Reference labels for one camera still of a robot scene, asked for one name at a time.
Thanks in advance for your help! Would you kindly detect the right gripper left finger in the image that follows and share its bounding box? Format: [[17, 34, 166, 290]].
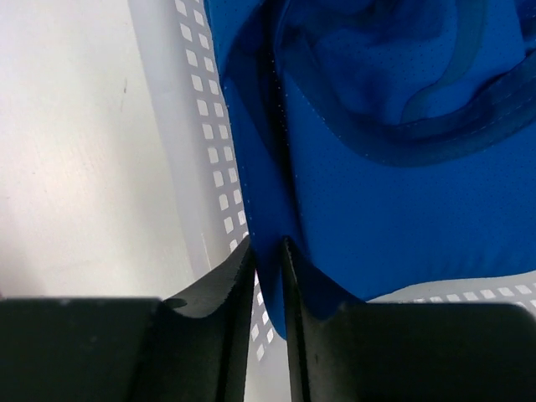
[[1, 240, 255, 401]]

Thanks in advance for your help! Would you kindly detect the blue cap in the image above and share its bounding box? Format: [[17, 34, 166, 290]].
[[204, 1, 535, 335]]

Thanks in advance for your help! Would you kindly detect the white plastic basket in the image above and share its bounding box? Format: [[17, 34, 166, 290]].
[[128, 1, 535, 401]]

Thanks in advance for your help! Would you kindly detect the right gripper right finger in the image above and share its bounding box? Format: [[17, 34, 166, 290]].
[[281, 239, 535, 401]]

